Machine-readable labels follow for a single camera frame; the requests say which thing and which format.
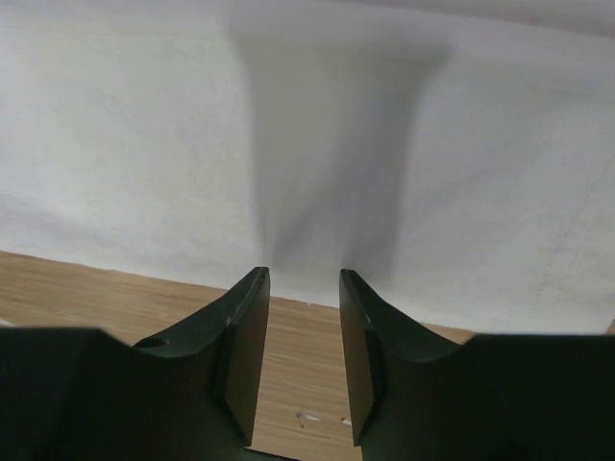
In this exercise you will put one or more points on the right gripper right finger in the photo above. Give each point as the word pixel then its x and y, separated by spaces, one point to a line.
pixel 416 395

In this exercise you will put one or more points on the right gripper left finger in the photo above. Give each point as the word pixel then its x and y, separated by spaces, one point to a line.
pixel 188 392

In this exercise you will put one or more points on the white t shirt red print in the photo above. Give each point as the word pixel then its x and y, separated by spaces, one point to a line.
pixel 458 154

